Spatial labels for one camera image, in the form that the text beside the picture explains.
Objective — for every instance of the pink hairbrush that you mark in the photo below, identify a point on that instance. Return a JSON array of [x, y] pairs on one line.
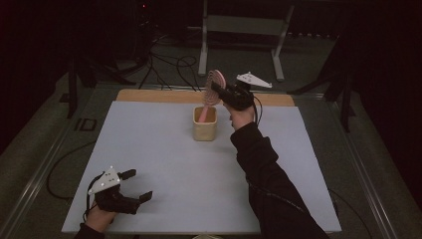
[[210, 94]]

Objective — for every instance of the grey metal stand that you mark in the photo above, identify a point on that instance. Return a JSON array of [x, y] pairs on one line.
[[244, 25]]

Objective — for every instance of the black floor socket frame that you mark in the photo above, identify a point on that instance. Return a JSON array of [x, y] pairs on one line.
[[85, 124]]

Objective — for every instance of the metal floor rail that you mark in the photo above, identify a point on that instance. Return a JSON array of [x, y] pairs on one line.
[[361, 166], [43, 166]]

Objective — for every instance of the black stand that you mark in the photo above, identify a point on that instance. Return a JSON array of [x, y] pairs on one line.
[[73, 86], [341, 89]]

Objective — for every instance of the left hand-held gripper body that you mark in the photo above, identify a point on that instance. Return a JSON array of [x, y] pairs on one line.
[[114, 200]]

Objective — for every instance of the person's right hand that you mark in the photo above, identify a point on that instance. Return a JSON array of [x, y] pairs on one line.
[[242, 119]]

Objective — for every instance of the cream square container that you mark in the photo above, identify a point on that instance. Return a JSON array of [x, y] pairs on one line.
[[204, 131]]

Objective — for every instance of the dark equipment with red light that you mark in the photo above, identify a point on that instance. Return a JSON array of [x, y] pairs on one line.
[[144, 26]]

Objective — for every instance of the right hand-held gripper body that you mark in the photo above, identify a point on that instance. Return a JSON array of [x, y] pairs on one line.
[[240, 98]]

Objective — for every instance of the white table sheet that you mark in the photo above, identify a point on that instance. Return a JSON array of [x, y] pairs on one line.
[[166, 166]]

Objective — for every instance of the person's left hand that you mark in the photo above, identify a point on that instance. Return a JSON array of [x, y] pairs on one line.
[[98, 219]]

